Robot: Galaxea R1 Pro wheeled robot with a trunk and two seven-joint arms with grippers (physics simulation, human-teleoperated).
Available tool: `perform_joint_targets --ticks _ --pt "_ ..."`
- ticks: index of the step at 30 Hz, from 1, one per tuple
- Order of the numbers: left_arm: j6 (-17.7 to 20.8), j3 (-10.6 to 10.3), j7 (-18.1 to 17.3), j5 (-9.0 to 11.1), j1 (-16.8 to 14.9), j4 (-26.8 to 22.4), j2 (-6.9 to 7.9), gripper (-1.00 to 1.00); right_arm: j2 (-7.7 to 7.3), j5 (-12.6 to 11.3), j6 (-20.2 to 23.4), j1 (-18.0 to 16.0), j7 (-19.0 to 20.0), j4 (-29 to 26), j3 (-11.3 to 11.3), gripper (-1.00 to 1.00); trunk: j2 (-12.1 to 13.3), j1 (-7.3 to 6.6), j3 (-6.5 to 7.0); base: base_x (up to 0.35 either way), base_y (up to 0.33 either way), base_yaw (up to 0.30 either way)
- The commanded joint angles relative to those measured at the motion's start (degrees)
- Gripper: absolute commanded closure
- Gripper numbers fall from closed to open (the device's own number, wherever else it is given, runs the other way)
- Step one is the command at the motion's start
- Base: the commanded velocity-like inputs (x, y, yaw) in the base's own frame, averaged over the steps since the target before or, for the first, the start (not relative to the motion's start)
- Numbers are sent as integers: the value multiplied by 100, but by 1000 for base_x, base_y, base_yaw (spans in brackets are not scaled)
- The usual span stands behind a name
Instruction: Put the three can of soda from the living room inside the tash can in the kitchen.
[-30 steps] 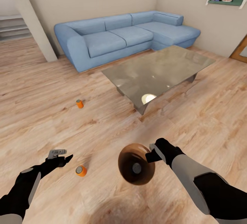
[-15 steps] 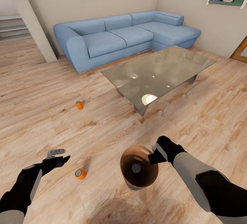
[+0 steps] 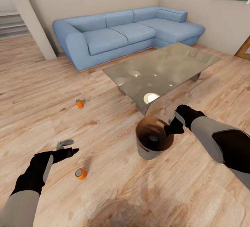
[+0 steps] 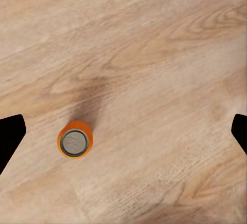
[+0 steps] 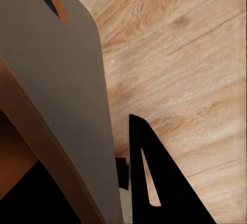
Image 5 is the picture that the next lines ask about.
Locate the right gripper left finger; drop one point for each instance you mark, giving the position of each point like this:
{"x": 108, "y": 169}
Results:
{"x": 36, "y": 199}

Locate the trash can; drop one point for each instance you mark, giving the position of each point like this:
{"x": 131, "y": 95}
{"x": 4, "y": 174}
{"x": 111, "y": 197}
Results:
{"x": 54, "y": 105}

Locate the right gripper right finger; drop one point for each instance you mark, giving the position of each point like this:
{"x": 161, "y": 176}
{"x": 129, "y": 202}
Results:
{"x": 180, "y": 203}

